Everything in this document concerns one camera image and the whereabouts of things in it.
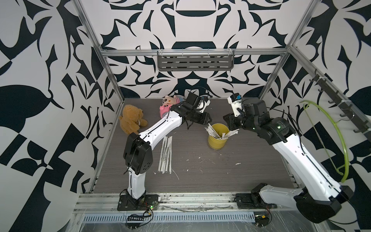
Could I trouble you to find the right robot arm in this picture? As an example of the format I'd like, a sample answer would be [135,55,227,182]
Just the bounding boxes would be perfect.
[223,93,354,223]

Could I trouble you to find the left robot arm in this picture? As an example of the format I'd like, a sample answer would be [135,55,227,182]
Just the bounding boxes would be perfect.
[117,93,212,211]

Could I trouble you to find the bundle of wrapped straws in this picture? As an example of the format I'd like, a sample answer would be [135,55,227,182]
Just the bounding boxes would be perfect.
[205,123,239,140]

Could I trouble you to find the yellow plastic cup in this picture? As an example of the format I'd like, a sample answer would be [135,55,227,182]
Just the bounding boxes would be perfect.
[206,123,230,150]

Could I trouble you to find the pink alarm clock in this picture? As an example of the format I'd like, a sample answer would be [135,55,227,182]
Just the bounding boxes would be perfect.
[159,104,172,118]

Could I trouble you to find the brown teddy bear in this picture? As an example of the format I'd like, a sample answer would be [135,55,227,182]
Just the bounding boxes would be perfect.
[119,104,148,135]

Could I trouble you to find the green plastic hanger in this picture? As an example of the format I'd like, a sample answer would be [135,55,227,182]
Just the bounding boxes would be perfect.
[301,100,350,183]

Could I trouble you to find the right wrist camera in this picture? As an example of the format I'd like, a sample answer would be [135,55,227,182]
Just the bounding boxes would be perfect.
[227,93,244,118]

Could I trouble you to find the grey slotted wall shelf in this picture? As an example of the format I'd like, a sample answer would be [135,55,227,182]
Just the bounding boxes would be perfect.
[157,49,234,72]

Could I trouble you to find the black wall hook rail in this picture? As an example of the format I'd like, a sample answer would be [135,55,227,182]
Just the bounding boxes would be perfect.
[311,69,371,141]

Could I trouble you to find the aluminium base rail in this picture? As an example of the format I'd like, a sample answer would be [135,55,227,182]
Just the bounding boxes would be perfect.
[73,191,292,213]

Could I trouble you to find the white cable duct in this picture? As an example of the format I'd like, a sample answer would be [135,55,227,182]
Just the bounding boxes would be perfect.
[83,211,255,223]

